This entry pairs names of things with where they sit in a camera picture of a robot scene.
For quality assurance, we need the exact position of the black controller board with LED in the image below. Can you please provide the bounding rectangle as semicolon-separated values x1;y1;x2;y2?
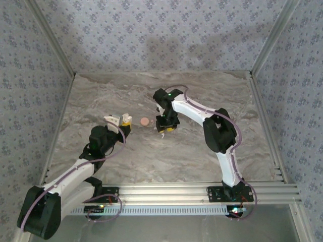
227;205;247;219
84;205;105;220

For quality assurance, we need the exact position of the grey metal panel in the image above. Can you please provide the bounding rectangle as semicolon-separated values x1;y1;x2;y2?
31;214;302;242

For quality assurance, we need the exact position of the aluminium table edge rail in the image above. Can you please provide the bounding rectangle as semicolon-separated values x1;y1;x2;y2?
14;73;77;242
248;72;315;242

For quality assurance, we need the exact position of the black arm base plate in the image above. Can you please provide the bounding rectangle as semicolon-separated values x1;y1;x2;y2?
206;185;254;203
82;186;120;204

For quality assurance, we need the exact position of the aluminium mounting rail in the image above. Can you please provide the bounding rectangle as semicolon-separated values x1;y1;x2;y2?
100;183;303;205

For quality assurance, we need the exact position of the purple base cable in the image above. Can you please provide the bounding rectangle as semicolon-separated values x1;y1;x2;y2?
85;194;122;224
230;198;258;221

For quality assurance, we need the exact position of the grey slotted cable duct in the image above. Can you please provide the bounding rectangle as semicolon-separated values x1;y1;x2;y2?
69;205;243;217

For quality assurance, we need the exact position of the aluminium corner post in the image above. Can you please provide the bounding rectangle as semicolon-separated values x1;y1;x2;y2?
25;0;77;76
249;0;301;76

